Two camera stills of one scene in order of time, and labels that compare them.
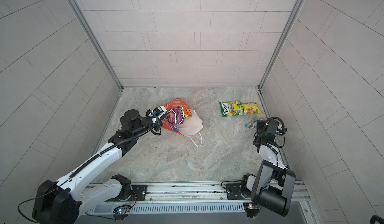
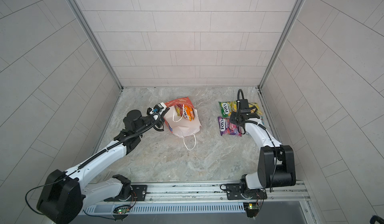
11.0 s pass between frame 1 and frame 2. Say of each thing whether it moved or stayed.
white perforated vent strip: stayed
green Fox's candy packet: stayed
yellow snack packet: stayed
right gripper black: moved
